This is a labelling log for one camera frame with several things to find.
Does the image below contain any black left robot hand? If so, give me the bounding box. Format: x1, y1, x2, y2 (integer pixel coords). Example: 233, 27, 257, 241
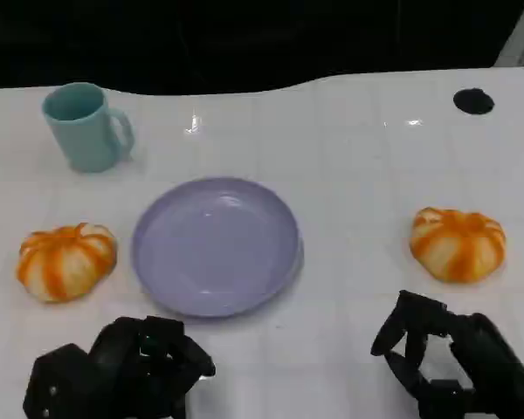
83, 315, 217, 419

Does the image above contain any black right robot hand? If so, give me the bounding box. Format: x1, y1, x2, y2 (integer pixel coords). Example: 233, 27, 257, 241
370, 290, 524, 419

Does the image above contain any orange and white bread roll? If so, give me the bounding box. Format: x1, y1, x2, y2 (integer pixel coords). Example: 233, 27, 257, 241
409, 206, 507, 286
16, 222, 118, 305

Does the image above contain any lilac plate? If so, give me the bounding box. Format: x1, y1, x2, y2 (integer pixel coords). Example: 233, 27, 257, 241
131, 175, 306, 319

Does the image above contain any pale green mug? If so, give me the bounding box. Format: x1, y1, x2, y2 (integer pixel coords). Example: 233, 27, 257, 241
41, 82, 135, 174

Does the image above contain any black table grommet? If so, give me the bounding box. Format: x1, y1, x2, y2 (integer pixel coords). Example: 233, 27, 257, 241
452, 87, 495, 116

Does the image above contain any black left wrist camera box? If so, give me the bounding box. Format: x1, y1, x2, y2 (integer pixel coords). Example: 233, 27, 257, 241
22, 343, 93, 419

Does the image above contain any silver metal frame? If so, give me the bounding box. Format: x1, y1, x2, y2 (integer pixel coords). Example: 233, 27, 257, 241
491, 0, 524, 69

